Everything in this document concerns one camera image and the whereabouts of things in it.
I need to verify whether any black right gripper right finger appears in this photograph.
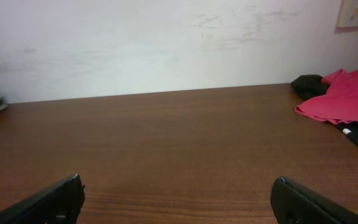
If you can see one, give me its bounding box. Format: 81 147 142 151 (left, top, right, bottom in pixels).
270 177 358 224

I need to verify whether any wall control panel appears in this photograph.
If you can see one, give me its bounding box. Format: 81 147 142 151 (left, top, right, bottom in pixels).
334 0 358 34

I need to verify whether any red orange t-shirt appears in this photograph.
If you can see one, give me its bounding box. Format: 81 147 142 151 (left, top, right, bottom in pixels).
295 69 358 124

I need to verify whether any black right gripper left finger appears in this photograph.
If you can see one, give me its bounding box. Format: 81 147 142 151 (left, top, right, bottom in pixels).
0 174 85 224

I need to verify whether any dark garment on table right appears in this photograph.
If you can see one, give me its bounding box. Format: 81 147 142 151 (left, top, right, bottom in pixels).
291 75 358 147

